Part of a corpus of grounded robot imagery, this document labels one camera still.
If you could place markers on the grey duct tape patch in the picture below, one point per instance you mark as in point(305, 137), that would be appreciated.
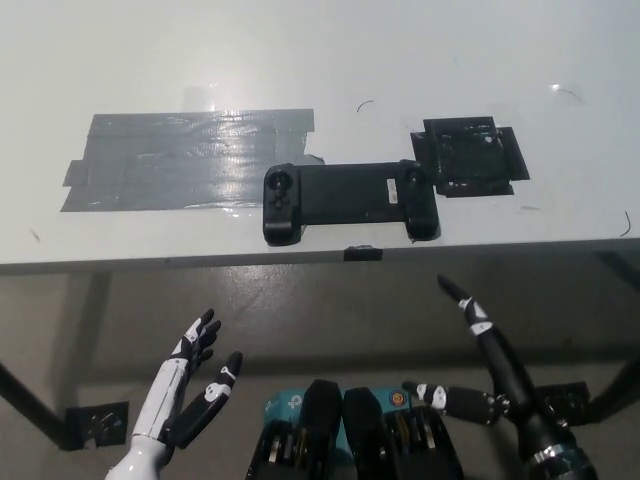
point(170, 165)

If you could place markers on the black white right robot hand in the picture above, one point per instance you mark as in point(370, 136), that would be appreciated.
point(505, 365)

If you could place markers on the black table leg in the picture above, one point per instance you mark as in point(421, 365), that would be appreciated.
point(617, 377)
point(30, 400)

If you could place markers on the black square tape patch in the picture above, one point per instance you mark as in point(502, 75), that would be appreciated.
point(470, 157)

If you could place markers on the black game controller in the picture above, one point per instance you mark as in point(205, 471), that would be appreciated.
point(345, 195)

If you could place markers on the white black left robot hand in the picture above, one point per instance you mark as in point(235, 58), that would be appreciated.
point(162, 395)

